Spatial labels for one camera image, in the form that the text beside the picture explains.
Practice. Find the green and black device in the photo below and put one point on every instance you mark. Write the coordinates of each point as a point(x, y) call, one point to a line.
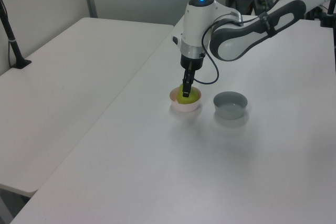
point(262, 2)

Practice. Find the green pear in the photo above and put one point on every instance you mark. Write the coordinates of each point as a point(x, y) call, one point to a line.
point(193, 99)

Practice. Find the white side table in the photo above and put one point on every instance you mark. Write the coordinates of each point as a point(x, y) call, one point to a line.
point(65, 82)

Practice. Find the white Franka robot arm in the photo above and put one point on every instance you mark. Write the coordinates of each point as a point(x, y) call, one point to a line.
point(236, 37)

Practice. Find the pink bowl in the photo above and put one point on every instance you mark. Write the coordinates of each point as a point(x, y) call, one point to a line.
point(183, 108)

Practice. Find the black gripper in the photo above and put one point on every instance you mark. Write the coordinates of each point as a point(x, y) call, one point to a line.
point(191, 62)

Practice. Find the grey waste bin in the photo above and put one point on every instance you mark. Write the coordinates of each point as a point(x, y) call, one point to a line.
point(244, 1)

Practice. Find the grey bowl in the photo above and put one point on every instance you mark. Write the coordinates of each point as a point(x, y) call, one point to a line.
point(228, 112)

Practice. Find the black pole with base plate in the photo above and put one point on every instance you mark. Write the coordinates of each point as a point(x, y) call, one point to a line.
point(13, 43)

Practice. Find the black pole with clamp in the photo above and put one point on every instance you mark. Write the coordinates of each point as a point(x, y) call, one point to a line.
point(325, 19)

